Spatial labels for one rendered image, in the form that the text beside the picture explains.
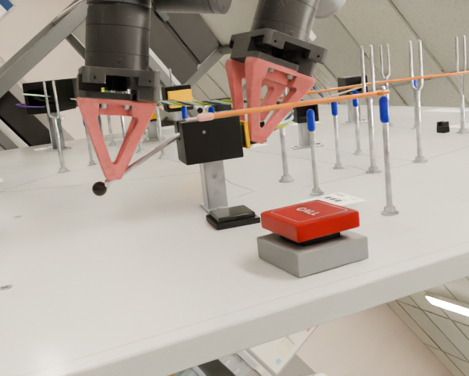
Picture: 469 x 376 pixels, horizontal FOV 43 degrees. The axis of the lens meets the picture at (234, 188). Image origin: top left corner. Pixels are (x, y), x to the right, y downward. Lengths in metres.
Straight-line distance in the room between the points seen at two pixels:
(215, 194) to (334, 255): 0.23
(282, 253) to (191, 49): 1.35
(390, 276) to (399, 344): 9.83
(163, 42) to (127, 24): 1.15
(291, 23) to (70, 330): 0.35
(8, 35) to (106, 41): 7.62
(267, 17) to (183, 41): 1.14
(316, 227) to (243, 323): 0.09
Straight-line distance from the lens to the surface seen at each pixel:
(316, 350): 9.46
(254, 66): 0.55
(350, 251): 0.41
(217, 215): 0.52
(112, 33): 0.54
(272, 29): 0.55
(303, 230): 0.38
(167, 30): 1.70
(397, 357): 10.26
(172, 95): 1.13
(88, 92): 0.53
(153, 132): 1.27
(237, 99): 0.61
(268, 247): 0.41
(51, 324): 0.38
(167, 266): 0.44
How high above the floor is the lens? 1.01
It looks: 12 degrees up
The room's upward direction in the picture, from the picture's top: 43 degrees clockwise
